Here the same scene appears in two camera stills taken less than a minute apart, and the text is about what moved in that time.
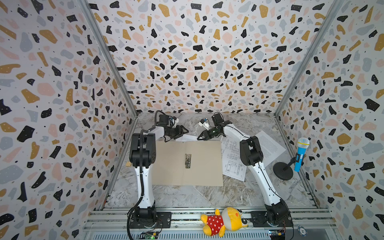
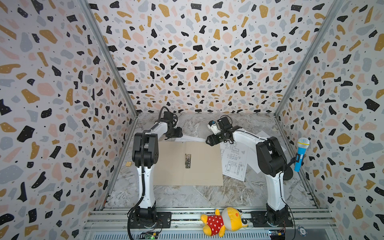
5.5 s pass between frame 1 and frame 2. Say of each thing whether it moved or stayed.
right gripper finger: moved
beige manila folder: stayed
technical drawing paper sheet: stayed
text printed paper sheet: stayed
